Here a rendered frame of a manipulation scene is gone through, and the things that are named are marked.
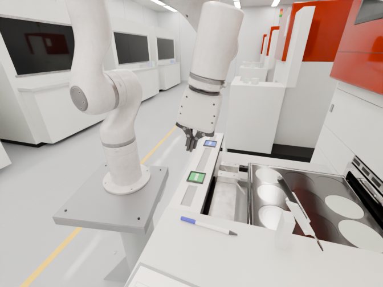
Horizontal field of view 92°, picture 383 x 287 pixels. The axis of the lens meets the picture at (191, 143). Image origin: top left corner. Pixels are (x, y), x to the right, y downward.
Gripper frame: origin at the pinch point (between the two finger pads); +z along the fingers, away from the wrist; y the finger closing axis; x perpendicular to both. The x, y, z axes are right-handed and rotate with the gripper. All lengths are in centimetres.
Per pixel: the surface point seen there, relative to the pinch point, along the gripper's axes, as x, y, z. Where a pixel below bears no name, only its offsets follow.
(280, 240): 15.0, -25.5, 7.0
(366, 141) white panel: -32, -58, -5
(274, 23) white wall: -801, -67, -126
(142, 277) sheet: 27.9, -1.3, 14.7
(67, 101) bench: -185, 240, 103
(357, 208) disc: -11, -55, 10
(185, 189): 1.5, -1.8, 15.4
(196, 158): -17.5, -0.5, 15.7
